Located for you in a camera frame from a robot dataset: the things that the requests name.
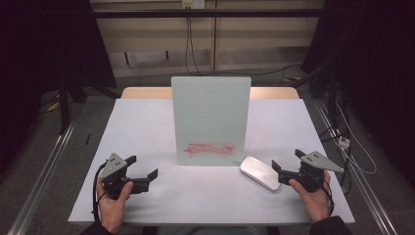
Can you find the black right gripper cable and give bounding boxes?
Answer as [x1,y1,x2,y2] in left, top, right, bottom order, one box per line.
[321,171,336,217]

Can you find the white cable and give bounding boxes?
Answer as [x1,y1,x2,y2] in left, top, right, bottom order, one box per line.
[335,102,378,175]

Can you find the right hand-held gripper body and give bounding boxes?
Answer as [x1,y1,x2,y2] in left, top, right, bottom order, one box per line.
[297,150,346,194]

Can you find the black hanging cables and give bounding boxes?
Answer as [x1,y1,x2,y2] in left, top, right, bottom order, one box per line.
[184,16,204,77]

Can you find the person's right hand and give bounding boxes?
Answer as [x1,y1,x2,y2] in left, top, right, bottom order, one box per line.
[288,170,332,224]

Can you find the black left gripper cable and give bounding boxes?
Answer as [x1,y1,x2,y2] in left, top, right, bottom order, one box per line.
[91,162,110,223]

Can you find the aluminium floor rail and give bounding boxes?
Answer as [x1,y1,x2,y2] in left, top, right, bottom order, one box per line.
[313,100,398,235]
[7,118,80,235]

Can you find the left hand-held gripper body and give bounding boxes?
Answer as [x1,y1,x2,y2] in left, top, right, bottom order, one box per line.
[98,153,135,201]

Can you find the black curtain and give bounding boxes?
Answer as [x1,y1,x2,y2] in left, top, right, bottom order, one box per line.
[0,0,117,170]
[300,0,415,189]

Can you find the black metal stand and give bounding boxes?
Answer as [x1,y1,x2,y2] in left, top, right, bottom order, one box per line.
[292,60,341,126]
[58,75,86,135]

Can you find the white wall socket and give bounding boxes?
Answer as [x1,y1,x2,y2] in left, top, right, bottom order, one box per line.
[181,0,207,10]

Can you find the person's left hand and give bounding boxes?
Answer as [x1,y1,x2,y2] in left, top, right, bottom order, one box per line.
[96,180,135,233]

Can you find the black floor cable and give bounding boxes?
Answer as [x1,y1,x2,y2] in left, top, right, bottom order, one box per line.
[201,64,303,78]

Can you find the wooden table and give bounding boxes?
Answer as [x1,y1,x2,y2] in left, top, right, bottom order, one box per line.
[120,86,300,100]

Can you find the black horizontal bar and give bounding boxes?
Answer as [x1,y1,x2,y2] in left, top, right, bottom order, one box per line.
[92,8,327,20]

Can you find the glass whiteboard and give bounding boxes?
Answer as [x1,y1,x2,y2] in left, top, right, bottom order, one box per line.
[170,75,253,167]

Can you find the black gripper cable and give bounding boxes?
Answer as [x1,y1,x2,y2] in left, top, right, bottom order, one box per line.
[321,171,336,217]
[91,162,110,223]

